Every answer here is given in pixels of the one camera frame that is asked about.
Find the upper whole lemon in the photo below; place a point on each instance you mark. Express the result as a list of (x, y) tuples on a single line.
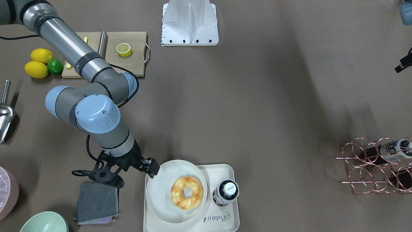
[(41, 55)]

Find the braided glazed donut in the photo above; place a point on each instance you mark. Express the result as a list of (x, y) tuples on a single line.
[(186, 193)]

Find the lower whole lemon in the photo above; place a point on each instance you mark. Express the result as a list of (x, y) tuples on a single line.
[(36, 69)]

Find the whole lemon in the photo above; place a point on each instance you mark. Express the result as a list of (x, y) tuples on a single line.
[(36, 69), (41, 55)]

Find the grey folded cloth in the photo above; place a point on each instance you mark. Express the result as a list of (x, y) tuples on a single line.
[(96, 204)]

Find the bamboo cutting board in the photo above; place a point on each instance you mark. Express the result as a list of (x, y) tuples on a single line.
[(135, 63)]

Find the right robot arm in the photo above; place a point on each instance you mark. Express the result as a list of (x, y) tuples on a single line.
[(94, 108)]

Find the metal scoop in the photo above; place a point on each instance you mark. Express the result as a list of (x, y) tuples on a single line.
[(6, 112)]

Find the half lemon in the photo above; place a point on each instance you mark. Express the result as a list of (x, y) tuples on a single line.
[(124, 49)]

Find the green lime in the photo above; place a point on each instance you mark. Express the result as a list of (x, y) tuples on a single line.
[(55, 66)]

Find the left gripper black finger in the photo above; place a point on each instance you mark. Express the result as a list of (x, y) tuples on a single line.
[(405, 62)]

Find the pink bowl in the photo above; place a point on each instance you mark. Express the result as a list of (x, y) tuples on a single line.
[(9, 192)]

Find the dark drink bottle on tray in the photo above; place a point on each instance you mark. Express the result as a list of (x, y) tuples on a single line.
[(225, 193)]

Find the steel cylinder black cap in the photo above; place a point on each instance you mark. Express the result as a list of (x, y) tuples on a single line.
[(102, 45)]

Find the white round plate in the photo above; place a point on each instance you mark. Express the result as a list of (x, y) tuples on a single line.
[(158, 191)]

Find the green bowl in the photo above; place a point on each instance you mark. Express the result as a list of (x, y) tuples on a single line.
[(47, 221)]

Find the copper wire bottle rack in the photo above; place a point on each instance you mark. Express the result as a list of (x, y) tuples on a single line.
[(367, 178)]

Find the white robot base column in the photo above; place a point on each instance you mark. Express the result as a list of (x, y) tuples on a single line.
[(189, 23)]

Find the yellow plastic knife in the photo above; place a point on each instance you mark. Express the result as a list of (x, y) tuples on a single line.
[(68, 65)]

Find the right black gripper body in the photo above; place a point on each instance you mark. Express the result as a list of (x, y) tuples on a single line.
[(131, 159)]

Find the upper bottle in rack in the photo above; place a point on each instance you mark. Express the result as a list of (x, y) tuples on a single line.
[(392, 152)]

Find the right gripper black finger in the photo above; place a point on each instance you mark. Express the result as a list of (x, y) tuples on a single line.
[(148, 166)]

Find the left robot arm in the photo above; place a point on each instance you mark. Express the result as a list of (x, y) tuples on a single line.
[(406, 17)]

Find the cream rabbit tray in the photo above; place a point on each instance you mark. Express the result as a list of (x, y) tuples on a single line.
[(212, 218)]

